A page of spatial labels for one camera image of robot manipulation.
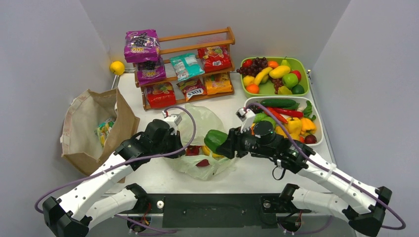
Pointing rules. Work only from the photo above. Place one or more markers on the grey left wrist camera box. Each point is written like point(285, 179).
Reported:
point(173, 121)

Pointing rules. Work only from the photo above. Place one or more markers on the teal white snack packet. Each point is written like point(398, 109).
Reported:
point(186, 66)

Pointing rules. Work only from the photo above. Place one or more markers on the green fruit basket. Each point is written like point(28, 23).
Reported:
point(274, 87)

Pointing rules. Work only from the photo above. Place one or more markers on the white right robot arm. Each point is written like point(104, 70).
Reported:
point(362, 206)

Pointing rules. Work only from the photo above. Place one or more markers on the purple candy bag middle shelf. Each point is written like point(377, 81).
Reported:
point(150, 71)

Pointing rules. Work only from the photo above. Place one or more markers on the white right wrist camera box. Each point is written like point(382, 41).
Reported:
point(247, 117)

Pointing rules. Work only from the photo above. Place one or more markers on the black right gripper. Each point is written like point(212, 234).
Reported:
point(233, 143)

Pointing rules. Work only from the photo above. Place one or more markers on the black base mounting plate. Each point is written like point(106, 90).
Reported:
point(216, 210)

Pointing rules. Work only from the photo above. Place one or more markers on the yellow banana bunch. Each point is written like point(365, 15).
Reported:
point(209, 153)

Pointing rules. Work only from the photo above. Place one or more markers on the red toy chili pepper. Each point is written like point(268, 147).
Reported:
point(279, 112)

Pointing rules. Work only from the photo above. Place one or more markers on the red candy bag middle shelf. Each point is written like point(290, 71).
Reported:
point(214, 58)

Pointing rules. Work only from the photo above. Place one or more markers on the pale green plastic grocery bag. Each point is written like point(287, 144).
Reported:
point(200, 166)

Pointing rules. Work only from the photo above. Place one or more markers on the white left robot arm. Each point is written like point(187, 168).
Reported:
point(79, 210)

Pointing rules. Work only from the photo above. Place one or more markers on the yellow bell pepper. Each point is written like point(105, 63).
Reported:
point(294, 127)

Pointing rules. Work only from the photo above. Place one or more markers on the wooden snack shelf rack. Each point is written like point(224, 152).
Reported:
point(189, 43)

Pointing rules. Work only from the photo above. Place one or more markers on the brown paper bag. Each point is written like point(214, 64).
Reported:
point(94, 126)

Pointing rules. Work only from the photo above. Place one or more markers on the red candy bag bottom shelf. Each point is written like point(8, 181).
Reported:
point(160, 95)

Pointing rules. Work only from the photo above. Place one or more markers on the red candy bag shelf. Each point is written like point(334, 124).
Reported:
point(214, 58)
point(160, 95)

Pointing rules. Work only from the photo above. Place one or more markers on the orange toy fruit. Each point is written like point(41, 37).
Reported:
point(252, 88)

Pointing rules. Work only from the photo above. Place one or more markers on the orange candy bag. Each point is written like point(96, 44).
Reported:
point(218, 83)

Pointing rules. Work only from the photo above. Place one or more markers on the white vegetable basket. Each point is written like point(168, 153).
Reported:
point(319, 133)

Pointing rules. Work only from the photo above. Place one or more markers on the green toy cucumber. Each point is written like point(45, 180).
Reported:
point(278, 103)

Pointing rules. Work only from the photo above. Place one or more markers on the red Fox's candy bag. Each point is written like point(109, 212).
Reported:
point(191, 88)

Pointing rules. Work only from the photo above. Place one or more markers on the dark red grape bunch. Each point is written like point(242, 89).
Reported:
point(251, 67)

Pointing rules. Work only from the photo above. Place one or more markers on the green Fox's candy bag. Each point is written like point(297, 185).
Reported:
point(103, 130)

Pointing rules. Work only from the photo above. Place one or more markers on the green bell pepper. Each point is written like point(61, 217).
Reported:
point(214, 139)

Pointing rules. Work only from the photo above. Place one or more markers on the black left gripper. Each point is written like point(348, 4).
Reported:
point(177, 144)

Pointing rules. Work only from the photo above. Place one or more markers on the yellow toy mango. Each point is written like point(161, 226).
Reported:
point(279, 71)

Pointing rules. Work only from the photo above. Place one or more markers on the purple grape candy bag top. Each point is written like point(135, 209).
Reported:
point(141, 46)

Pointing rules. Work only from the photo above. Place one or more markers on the green apple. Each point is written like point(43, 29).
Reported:
point(290, 80)

